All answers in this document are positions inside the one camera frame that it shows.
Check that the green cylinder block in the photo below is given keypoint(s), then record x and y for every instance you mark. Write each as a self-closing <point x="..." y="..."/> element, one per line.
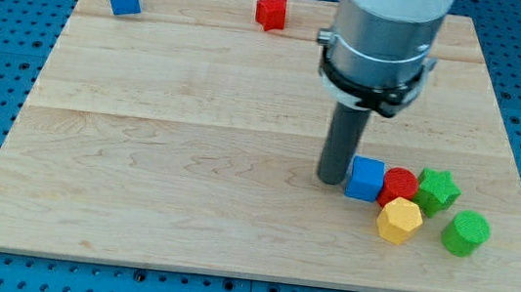
<point x="467" y="231"/>

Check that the light wooden board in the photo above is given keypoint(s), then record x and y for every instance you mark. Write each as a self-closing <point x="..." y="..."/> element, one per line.
<point x="186" y="138"/>

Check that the blue cube block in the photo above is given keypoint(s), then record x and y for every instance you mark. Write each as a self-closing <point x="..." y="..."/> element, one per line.
<point x="366" y="179"/>

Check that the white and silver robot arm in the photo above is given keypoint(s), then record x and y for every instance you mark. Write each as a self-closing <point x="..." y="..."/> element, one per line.
<point x="375" y="54"/>

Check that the red star block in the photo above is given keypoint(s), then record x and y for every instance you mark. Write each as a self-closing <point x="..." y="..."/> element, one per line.
<point x="271" y="14"/>

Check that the green star block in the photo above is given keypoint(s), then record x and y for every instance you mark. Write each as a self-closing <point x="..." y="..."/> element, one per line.
<point x="437" y="191"/>

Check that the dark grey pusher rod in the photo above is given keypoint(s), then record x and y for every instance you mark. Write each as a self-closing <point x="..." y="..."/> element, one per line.
<point x="344" y="133"/>

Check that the red cylinder block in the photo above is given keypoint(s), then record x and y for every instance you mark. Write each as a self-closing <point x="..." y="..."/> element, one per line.
<point x="398" y="182"/>

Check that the yellow hexagon block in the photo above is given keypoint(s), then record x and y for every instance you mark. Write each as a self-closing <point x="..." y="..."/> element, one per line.
<point x="399" y="220"/>

